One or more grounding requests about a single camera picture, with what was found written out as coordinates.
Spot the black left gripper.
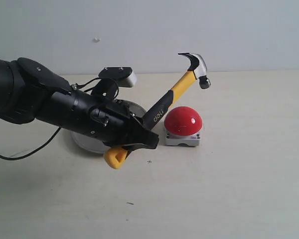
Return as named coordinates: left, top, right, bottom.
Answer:
left=49, top=91, right=159, bottom=150

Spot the yellow black claw hammer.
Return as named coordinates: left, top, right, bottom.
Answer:
left=104, top=52, right=211, bottom=169

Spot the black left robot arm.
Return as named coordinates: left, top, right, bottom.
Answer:
left=0, top=57, right=159, bottom=150

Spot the red dome push button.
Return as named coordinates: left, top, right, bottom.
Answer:
left=163, top=106, right=204, bottom=147

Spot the round steel plate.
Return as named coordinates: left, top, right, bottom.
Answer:
left=70, top=100, right=146, bottom=155

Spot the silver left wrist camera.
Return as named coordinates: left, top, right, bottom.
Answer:
left=98, top=67, right=138, bottom=88

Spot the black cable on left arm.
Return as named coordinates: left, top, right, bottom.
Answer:
left=0, top=77, right=120, bottom=161

